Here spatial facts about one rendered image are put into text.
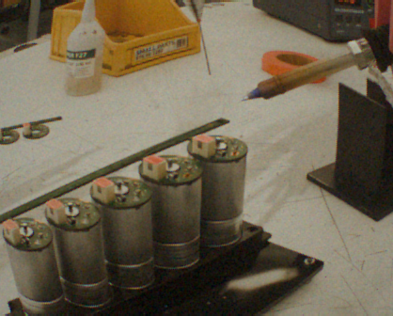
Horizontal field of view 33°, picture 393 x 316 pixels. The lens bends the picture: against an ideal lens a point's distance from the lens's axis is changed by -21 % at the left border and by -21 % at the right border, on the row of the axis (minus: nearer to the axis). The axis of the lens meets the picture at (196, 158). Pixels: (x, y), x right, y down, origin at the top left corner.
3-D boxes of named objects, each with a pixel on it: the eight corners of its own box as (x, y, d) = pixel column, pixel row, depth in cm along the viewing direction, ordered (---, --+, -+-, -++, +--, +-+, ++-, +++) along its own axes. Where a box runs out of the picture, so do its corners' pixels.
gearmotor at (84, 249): (124, 310, 30) (112, 213, 28) (87, 325, 28) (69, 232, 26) (87, 287, 32) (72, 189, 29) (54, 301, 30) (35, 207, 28)
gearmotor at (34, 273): (82, 327, 28) (62, 234, 26) (47, 341, 27) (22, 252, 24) (49, 303, 30) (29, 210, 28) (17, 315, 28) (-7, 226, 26)
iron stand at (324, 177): (343, 256, 43) (417, 173, 36) (286, 143, 46) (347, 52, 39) (392, 224, 46) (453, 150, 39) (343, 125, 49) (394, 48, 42)
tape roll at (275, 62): (299, 59, 68) (299, 48, 67) (337, 81, 63) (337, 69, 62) (248, 63, 65) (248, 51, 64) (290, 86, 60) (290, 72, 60)
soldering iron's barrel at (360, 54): (270, 115, 32) (380, 69, 31) (254, 82, 31) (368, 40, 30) (265, 102, 33) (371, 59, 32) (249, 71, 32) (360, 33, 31)
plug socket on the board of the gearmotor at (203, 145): (219, 152, 33) (220, 137, 33) (205, 159, 33) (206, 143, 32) (204, 147, 34) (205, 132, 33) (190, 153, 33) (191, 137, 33)
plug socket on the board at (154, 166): (171, 174, 31) (171, 158, 31) (155, 181, 31) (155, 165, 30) (156, 167, 32) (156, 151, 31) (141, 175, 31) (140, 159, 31)
